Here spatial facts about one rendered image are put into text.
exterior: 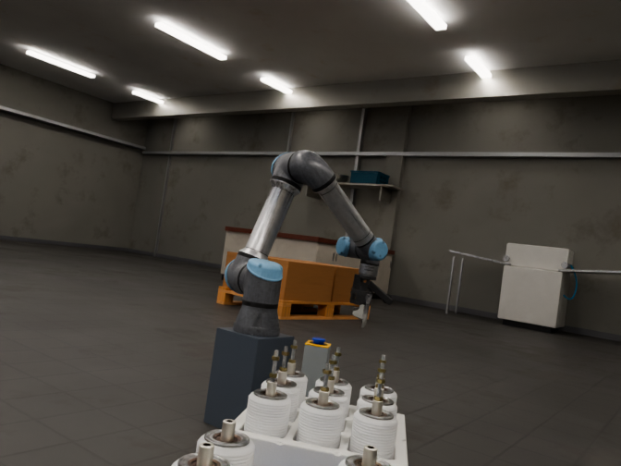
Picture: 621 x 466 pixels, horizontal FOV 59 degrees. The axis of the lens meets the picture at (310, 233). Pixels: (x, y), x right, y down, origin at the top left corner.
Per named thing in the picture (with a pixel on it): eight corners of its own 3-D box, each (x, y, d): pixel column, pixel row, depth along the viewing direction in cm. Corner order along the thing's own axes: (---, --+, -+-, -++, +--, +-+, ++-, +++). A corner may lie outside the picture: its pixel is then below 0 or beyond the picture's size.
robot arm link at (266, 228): (232, 289, 177) (297, 142, 187) (215, 284, 190) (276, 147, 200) (262, 302, 183) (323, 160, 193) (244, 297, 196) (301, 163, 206)
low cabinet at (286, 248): (388, 300, 870) (395, 251, 873) (310, 298, 697) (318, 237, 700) (304, 284, 970) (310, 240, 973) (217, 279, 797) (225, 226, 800)
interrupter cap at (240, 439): (197, 444, 87) (198, 439, 87) (212, 430, 95) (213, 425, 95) (242, 453, 86) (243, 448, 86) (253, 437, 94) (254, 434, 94)
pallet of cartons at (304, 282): (293, 323, 438) (301, 263, 439) (209, 302, 494) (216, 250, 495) (372, 319, 546) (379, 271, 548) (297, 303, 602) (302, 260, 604)
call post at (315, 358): (289, 451, 157) (304, 344, 158) (294, 444, 164) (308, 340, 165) (313, 456, 156) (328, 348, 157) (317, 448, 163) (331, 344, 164)
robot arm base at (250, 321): (223, 328, 174) (227, 297, 174) (254, 326, 186) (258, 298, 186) (258, 337, 165) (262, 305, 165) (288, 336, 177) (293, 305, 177)
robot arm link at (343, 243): (352, 236, 201) (375, 240, 207) (335, 235, 210) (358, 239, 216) (349, 257, 201) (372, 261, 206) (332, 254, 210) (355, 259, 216)
